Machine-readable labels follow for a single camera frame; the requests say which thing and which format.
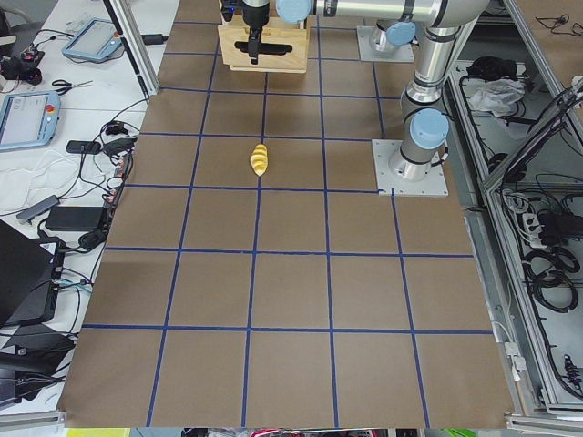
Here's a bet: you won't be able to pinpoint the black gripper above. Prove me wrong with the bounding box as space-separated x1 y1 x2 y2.
241 0 270 65

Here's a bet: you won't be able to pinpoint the black drawer handle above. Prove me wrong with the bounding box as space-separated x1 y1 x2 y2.
234 41 293 56

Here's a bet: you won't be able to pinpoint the bread roll toy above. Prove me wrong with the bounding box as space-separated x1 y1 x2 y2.
250 144 269 177

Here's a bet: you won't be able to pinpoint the far teach pendant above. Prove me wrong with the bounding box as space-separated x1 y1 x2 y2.
61 18 122 64

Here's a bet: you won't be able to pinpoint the teach pendant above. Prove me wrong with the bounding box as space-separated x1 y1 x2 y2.
61 18 122 64
1 91 61 151

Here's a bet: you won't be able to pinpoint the black scissors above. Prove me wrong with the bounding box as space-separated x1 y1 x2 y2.
51 79 93 96

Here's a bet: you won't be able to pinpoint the near teach pendant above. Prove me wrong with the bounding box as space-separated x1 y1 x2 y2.
1 91 61 151

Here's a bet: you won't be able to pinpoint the black power adapter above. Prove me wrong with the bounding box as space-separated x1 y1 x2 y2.
46 206 105 231

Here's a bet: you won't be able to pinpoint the aluminium frame post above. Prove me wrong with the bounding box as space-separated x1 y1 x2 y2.
103 0 159 99

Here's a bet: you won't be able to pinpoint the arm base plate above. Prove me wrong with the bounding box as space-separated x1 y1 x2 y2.
356 25 414 63
372 139 449 198

